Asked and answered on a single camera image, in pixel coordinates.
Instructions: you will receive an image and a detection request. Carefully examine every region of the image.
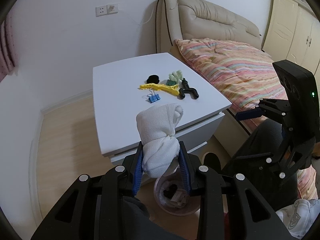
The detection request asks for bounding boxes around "white sock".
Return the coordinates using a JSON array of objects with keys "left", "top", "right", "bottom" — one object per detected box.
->
[{"left": 136, "top": 103, "right": 183, "bottom": 178}]

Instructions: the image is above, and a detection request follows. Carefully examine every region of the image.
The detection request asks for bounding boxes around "black Y-shaped plastic pipe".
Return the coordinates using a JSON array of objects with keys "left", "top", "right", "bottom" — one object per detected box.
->
[{"left": 178, "top": 78, "right": 199, "bottom": 100}]

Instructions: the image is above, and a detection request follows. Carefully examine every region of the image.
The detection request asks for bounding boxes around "yellow plastic hair clip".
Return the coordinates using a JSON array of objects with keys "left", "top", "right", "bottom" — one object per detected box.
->
[{"left": 139, "top": 83, "right": 180, "bottom": 96}]

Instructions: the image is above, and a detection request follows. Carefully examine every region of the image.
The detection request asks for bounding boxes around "green fluffy scrunchie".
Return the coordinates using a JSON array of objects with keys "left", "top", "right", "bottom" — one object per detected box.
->
[{"left": 169, "top": 70, "right": 183, "bottom": 83}]

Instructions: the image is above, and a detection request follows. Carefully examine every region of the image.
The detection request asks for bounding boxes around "blue binder clip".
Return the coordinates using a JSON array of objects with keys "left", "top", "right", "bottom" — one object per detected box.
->
[{"left": 143, "top": 93, "right": 161, "bottom": 103}]

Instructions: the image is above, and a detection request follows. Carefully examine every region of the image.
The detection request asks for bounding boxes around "teal binder clip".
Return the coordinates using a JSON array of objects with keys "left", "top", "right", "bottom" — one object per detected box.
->
[{"left": 166, "top": 80, "right": 177, "bottom": 86}]

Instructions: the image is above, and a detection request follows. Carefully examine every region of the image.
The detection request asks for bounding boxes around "black right shoe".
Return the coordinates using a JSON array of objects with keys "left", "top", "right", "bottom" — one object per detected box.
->
[{"left": 202, "top": 152, "right": 221, "bottom": 174}]

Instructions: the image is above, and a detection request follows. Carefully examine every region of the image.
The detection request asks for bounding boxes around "pink striped quilt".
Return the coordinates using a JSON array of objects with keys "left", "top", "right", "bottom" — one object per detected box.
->
[{"left": 175, "top": 37, "right": 318, "bottom": 201}]

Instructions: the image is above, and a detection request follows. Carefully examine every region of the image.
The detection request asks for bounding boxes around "white bedside table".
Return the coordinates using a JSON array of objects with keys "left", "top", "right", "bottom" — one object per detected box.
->
[{"left": 93, "top": 53, "right": 231, "bottom": 165}]

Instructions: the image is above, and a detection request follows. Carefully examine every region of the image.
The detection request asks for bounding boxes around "cream wardrobe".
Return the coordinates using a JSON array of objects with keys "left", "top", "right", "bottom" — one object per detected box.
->
[{"left": 261, "top": 0, "right": 320, "bottom": 77}]

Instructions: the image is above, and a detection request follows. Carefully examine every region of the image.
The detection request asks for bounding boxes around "black hair scrunchie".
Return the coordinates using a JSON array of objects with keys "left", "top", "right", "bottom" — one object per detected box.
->
[{"left": 146, "top": 75, "right": 159, "bottom": 84}]

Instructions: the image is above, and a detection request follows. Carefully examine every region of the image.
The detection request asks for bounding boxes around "beige padded headboard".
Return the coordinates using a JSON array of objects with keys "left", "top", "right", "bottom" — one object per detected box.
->
[{"left": 155, "top": 0, "right": 261, "bottom": 53}]

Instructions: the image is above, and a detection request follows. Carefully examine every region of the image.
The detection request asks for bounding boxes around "white socket with plug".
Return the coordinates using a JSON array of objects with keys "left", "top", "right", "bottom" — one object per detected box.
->
[{"left": 106, "top": 3, "right": 119, "bottom": 15}]

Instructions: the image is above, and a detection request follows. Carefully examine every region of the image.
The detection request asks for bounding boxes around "pink dotted curtain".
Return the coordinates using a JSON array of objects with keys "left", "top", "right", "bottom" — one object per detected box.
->
[{"left": 0, "top": 13, "right": 17, "bottom": 81}]

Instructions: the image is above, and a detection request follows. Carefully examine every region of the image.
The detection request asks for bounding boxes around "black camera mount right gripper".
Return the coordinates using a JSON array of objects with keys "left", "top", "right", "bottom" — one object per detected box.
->
[{"left": 272, "top": 60, "right": 319, "bottom": 139}]

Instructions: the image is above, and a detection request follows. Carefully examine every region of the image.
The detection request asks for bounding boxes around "white charger cable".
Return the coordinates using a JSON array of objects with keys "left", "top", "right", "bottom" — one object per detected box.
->
[{"left": 113, "top": 0, "right": 178, "bottom": 26}]

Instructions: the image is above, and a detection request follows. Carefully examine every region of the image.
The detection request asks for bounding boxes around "white wall socket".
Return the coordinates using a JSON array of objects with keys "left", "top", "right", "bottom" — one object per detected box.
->
[{"left": 95, "top": 5, "right": 107, "bottom": 17}]

